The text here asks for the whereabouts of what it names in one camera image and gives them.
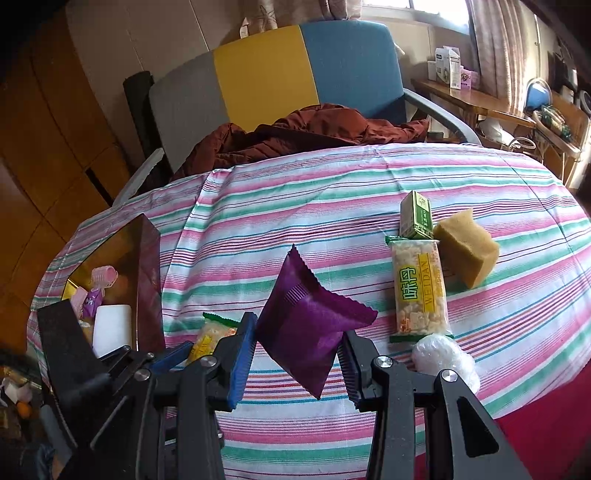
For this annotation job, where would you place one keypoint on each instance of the striped bed sheet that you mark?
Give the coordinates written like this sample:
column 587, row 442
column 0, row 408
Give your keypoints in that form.
column 224, row 235

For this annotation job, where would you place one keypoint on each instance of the green medicine box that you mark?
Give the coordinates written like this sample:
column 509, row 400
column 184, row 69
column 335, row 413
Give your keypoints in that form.
column 416, row 217

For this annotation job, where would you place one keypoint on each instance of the white plastic bag ball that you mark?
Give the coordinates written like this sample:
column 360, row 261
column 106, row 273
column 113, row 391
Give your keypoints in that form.
column 436, row 352

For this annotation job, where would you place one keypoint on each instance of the blue folding chair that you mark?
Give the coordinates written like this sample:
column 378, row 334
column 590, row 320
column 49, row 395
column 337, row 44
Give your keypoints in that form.
column 538, row 94

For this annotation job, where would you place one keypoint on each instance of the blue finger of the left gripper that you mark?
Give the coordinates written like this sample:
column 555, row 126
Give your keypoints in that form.
column 170, row 358

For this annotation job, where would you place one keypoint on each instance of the right patterned curtain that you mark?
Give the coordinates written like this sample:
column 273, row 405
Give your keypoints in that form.
column 505, row 50

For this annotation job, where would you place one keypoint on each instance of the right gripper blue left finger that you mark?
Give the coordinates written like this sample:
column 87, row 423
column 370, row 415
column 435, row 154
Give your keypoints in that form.
column 244, row 345

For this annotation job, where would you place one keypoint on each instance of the white foam block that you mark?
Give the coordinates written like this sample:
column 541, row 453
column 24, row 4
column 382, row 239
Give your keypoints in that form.
column 111, row 329

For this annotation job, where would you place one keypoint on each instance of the rust red jacket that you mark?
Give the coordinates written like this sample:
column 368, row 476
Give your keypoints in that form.
column 313, row 128

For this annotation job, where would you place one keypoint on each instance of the left patterned curtain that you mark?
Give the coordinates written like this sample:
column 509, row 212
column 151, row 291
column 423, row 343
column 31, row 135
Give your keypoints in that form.
column 264, row 15

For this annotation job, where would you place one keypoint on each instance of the wooden wardrobe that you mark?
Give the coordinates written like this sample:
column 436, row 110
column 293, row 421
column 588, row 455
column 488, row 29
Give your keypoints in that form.
column 60, row 164

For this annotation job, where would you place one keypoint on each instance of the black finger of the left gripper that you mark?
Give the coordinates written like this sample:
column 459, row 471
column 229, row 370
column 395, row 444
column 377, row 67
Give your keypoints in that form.
column 74, row 371

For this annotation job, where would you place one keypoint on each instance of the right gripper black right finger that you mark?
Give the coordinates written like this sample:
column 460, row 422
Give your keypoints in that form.
column 356, row 355

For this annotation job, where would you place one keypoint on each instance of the wooden desk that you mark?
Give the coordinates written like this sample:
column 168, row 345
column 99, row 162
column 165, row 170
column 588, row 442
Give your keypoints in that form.
column 475, row 103

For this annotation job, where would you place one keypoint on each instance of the patterned curtain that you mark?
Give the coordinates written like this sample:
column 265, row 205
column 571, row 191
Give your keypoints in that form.
column 264, row 15
column 505, row 50

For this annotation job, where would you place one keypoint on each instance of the purple snack packet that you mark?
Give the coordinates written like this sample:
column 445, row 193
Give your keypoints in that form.
column 91, row 303
column 302, row 323

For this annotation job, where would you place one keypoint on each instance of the pink small box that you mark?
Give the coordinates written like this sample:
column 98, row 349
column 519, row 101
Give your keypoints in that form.
column 470, row 80

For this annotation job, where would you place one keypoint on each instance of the rice cracker snack pack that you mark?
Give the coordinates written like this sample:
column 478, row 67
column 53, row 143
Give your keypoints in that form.
column 419, row 290

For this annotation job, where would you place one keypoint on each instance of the white carton box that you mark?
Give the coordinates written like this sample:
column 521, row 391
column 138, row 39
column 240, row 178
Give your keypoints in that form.
column 446, row 67

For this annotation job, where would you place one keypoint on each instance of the grey yellow blue armchair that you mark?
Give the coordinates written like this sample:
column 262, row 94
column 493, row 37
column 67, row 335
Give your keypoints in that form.
column 268, row 75

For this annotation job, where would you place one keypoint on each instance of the tan sponge block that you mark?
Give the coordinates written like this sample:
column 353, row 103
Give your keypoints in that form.
column 468, row 248

